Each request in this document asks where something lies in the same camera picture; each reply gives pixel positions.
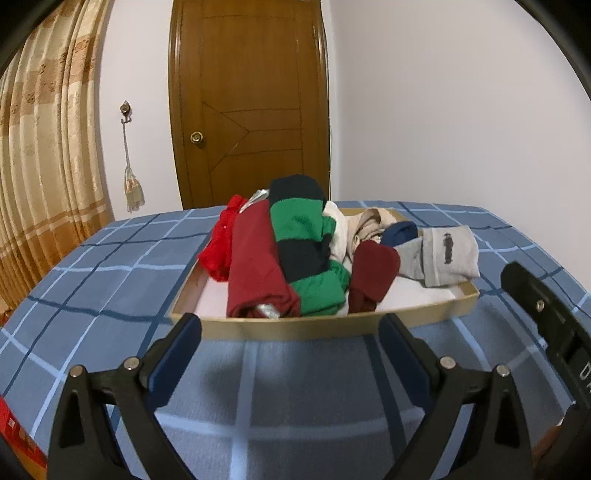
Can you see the white dotted underwear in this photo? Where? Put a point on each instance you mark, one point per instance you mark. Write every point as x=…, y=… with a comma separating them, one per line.
x=337, y=230

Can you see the grey printed sock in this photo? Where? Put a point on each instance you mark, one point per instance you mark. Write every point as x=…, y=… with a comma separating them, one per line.
x=452, y=258

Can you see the cardboard tray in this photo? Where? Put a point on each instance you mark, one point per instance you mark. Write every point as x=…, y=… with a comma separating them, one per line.
x=323, y=327

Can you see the dark red sock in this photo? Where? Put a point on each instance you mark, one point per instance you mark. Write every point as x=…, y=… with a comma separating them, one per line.
x=374, y=272

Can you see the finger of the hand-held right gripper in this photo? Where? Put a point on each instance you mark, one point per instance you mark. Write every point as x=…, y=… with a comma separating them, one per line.
x=535, y=300

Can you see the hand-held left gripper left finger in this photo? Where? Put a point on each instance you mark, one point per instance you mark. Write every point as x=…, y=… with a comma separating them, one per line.
x=173, y=362

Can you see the wooden door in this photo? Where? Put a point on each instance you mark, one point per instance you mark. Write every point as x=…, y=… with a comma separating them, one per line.
x=254, y=69

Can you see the dark red underwear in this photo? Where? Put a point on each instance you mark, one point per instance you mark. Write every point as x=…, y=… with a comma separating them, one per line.
x=254, y=267

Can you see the brass door knob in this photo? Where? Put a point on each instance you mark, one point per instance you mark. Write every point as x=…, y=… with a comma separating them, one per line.
x=197, y=137

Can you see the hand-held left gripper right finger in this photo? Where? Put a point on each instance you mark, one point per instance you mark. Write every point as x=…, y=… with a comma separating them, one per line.
x=406, y=362

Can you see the metal wall hook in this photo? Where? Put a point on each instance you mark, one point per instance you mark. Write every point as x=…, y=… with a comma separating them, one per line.
x=125, y=110

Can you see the curtain tassel tieback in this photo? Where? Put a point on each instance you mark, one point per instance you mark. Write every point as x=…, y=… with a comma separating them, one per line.
x=134, y=189

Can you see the plain grey sock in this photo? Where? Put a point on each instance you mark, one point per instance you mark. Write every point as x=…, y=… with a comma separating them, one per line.
x=411, y=261

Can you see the beige patterned curtain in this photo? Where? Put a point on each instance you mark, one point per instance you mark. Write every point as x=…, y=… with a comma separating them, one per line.
x=41, y=138

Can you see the green black striped underwear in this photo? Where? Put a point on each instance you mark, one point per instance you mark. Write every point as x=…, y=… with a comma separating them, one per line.
x=300, y=230

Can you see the bright red underwear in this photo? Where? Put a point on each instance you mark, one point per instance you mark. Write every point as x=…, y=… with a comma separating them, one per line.
x=219, y=249

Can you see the navy blue sock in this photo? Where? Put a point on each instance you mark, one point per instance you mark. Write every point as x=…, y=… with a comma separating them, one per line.
x=399, y=233

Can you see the beige underwear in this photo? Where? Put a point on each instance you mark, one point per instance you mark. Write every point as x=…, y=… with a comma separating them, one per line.
x=369, y=221

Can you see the blue checked tablecloth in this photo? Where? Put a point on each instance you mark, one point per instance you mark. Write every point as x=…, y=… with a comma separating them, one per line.
x=115, y=277

